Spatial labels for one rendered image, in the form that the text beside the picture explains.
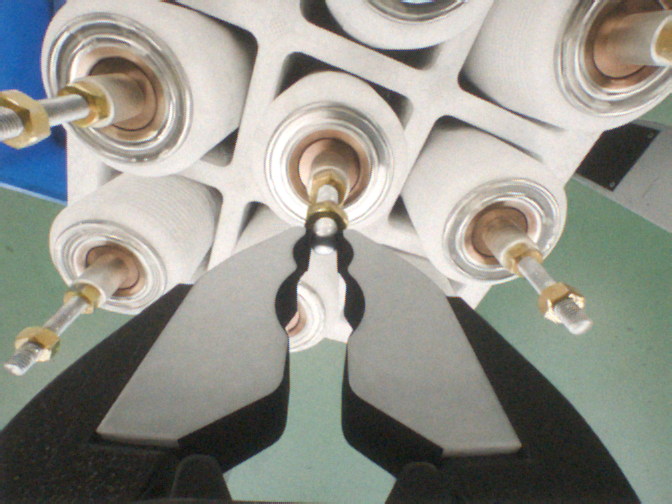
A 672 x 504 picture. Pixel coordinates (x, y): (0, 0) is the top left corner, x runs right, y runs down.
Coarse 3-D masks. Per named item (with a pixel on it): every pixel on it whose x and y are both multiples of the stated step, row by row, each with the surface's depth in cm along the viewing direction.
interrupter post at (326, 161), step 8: (328, 152) 19; (320, 160) 18; (328, 160) 18; (336, 160) 18; (344, 160) 20; (312, 168) 18; (320, 168) 17; (328, 168) 17; (336, 168) 17; (344, 168) 18; (312, 176) 17; (344, 176) 17
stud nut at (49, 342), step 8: (32, 328) 17; (40, 328) 17; (24, 336) 17; (32, 336) 17; (40, 336) 17; (48, 336) 17; (56, 336) 18; (16, 344) 17; (40, 344) 17; (48, 344) 17; (56, 344) 18; (48, 352) 17; (56, 352) 18; (40, 360) 18
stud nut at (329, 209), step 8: (328, 200) 14; (312, 208) 14; (320, 208) 13; (328, 208) 13; (336, 208) 13; (312, 216) 13; (320, 216) 13; (328, 216) 13; (336, 216) 13; (344, 216) 14; (304, 224) 13; (312, 224) 13; (344, 224) 13
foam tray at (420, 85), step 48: (192, 0) 22; (240, 0) 22; (288, 0) 22; (288, 48) 23; (336, 48) 23; (432, 48) 26; (384, 96) 35; (432, 96) 25; (240, 144) 26; (528, 144) 26; (576, 144) 26; (240, 192) 28; (384, 240) 31; (480, 288) 33; (336, 336) 37
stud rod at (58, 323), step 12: (72, 300) 20; (84, 300) 20; (60, 312) 19; (72, 312) 19; (48, 324) 18; (60, 324) 18; (24, 348) 17; (36, 348) 17; (12, 360) 16; (24, 360) 16; (36, 360) 17; (12, 372) 16; (24, 372) 16
